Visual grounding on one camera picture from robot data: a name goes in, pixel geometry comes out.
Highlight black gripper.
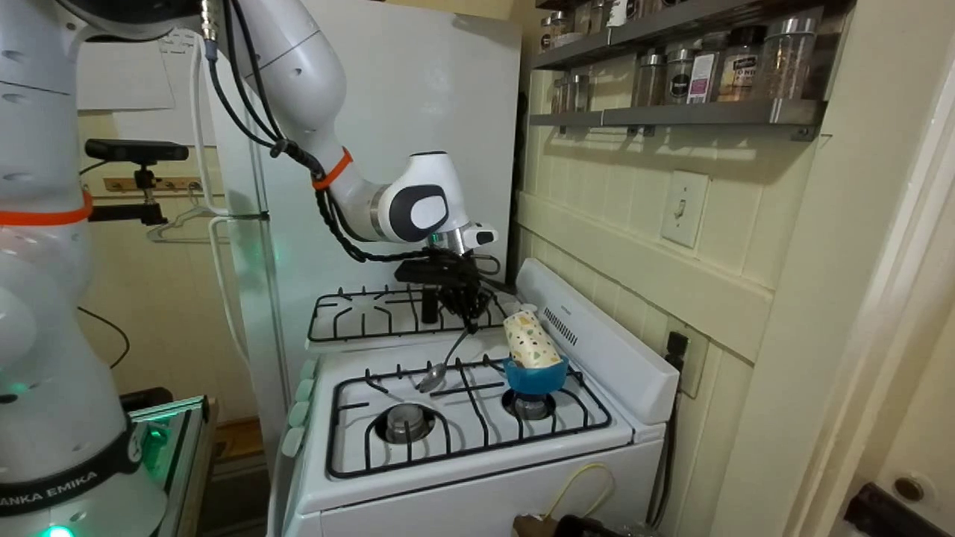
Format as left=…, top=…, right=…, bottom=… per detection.
left=394, top=251, right=490, bottom=335

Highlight silver metal spoon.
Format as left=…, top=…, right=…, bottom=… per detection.
left=414, top=332, right=469, bottom=394

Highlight robot base platform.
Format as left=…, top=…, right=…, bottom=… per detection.
left=123, top=388, right=215, bottom=537

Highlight patterned cream cup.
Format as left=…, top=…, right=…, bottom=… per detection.
left=505, top=308, right=560, bottom=369

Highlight black rear stove grate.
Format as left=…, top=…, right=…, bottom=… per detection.
left=308, top=283, right=466, bottom=342

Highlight black stove grate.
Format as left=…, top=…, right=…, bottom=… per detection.
left=308, top=283, right=466, bottom=342
left=326, top=356, right=612, bottom=478

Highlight blue bowl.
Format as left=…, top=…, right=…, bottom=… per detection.
left=505, top=362, right=567, bottom=396

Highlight white gas stove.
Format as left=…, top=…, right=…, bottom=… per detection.
left=265, top=259, right=679, bottom=537

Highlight black front stove grate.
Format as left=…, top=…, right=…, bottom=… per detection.
left=326, top=356, right=612, bottom=478

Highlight white refrigerator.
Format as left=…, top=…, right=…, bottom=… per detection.
left=215, top=0, right=521, bottom=439

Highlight black power plug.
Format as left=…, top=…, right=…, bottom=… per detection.
left=664, top=332, right=690, bottom=369

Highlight grey spice shelf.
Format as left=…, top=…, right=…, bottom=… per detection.
left=530, top=0, right=855, bottom=139

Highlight spice jar white label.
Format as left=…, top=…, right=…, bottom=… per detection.
left=687, top=38, right=721, bottom=104

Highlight spice jar brown contents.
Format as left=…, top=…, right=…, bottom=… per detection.
left=717, top=23, right=763, bottom=102

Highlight spice jar clear glass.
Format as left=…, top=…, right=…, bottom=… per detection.
left=767, top=11, right=818, bottom=98

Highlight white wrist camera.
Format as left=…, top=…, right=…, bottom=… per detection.
left=432, top=223, right=497, bottom=254

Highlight white light switch plate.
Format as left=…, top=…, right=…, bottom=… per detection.
left=658, top=171, right=708, bottom=247

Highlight black camera on stand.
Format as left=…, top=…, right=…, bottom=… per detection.
left=84, top=138, right=188, bottom=227

